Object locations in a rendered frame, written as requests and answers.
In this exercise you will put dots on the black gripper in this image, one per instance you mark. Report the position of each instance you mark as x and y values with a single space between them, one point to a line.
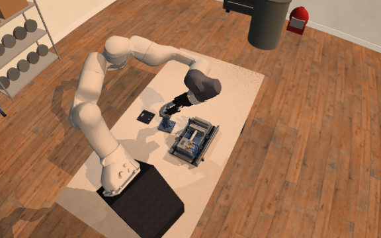
178 102

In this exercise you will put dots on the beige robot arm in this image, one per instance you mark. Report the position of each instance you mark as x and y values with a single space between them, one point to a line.
119 168

